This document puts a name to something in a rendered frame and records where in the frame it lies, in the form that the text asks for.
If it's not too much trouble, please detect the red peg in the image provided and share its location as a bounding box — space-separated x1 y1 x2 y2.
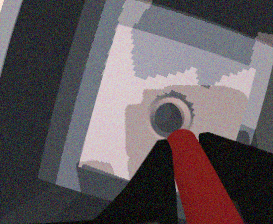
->
168 129 245 224

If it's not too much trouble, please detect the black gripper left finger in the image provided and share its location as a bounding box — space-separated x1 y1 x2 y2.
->
52 139 179 224

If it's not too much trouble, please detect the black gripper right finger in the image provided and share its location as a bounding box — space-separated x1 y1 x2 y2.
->
199 132 273 224

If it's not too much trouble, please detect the white square plate with hole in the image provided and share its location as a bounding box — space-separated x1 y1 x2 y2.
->
77 24 256 181

